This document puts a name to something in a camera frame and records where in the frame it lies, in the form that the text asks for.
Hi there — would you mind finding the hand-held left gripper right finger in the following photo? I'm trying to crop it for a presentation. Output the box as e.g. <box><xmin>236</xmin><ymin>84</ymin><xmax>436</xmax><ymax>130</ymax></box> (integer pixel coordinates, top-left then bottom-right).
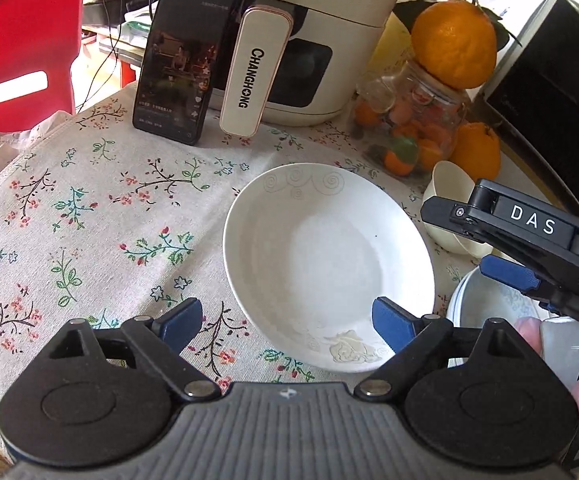
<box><xmin>353</xmin><ymin>297</ymin><xmax>539</xmax><ymax>403</ymax></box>

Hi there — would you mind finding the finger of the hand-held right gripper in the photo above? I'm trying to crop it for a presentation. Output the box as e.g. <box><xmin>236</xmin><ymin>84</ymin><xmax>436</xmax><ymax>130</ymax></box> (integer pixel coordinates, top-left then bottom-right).
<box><xmin>421</xmin><ymin>196</ymin><xmax>495</xmax><ymax>248</ymax></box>
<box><xmin>480</xmin><ymin>254</ymin><xmax>560</xmax><ymax>311</ymax></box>

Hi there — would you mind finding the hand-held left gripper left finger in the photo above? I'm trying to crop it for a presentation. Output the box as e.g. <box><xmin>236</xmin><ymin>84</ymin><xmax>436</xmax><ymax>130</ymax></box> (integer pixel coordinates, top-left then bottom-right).
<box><xmin>44</xmin><ymin>297</ymin><xmax>223</xmax><ymax>403</ymax></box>

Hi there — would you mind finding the cream bowl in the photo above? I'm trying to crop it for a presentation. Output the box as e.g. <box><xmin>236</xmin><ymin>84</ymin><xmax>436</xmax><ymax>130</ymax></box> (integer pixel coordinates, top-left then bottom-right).
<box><xmin>423</xmin><ymin>161</ymin><xmax>493</xmax><ymax>256</ymax></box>

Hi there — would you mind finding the white blue-rimmed dish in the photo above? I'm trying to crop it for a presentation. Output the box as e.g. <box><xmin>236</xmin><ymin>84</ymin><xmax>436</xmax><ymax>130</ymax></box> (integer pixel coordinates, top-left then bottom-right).
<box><xmin>446</xmin><ymin>265</ymin><xmax>550</xmax><ymax>361</ymax></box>

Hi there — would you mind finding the white swirl-pattern plate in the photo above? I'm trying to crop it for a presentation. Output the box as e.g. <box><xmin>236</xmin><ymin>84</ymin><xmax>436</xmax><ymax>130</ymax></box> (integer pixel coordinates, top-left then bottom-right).
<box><xmin>222</xmin><ymin>163</ymin><xmax>436</xmax><ymax>373</ymax></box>

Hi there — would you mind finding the orange without leaves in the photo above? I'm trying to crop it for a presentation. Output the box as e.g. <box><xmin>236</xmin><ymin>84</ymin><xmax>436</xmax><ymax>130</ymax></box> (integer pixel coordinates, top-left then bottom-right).
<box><xmin>450</xmin><ymin>122</ymin><xmax>501</xmax><ymax>183</ymax></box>

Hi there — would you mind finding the pile of small kumquats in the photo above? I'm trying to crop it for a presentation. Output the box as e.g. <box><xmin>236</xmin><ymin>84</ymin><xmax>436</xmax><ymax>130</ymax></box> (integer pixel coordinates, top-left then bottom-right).
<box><xmin>355</xmin><ymin>95</ymin><xmax>445</xmax><ymax>178</ymax></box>

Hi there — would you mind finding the clear glass jar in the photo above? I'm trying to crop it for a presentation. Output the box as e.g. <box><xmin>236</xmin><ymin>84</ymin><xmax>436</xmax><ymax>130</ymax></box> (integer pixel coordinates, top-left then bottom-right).
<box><xmin>352</xmin><ymin>57</ymin><xmax>470</xmax><ymax>181</ymax></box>

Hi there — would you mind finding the black microwave oven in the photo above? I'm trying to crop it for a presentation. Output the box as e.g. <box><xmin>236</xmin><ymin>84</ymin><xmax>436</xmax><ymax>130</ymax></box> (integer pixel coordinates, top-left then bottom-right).
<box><xmin>474</xmin><ymin>0</ymin><xmax>579</xmax><ymax>231</ymax></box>

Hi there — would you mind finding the floral tablecloth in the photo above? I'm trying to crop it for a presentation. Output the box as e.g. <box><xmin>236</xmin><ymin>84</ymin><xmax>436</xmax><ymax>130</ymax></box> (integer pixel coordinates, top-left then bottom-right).
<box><xmin>0</xmin><ymin>87</ymin><xmax>475</xmax><ymax>466</ymax></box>

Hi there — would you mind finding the large orange with leaves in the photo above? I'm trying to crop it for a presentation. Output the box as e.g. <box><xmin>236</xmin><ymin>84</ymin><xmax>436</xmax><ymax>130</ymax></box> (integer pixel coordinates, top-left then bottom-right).
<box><xmin>394</xmin><ymin>0</ymin><xmax>513</xmax><ymax>90</ymax></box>

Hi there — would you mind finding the pale yellow container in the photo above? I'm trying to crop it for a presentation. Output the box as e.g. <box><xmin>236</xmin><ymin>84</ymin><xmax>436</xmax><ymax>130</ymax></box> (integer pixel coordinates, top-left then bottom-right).
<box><xmin>369</xmin><ymin>0</ymin><xmax>420</xmax><ymax>92</ymax></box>

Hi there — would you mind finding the white air fryer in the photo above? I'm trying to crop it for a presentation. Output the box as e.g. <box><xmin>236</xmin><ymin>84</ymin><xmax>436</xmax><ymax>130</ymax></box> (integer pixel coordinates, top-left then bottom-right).
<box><xmin>204</xmin><ymin>0</ymin><xmax>410</xmax><ymax>136</ymax></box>

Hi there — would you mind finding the black smartphone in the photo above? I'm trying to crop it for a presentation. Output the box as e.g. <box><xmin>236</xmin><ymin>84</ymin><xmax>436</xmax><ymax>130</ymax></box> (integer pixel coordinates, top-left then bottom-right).
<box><xmin>132</xmin><ymin>0</ymin><xmax>249</xmax><ymax>147</ymax></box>

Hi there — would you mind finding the red plastic chair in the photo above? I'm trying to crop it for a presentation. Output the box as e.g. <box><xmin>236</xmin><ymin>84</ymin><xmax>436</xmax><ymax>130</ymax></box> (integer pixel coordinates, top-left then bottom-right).
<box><xmin>0</xmin><ymin>0</ymin><xmax>86</xmax><ymax>133</ymax></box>

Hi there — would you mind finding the black cable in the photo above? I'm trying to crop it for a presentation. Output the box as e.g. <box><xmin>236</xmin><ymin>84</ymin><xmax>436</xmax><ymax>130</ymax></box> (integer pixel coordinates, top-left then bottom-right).
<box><xmin>76</xmin><ymin>0</ymin><xmax>165</xmax><ymax>113</ymax></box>

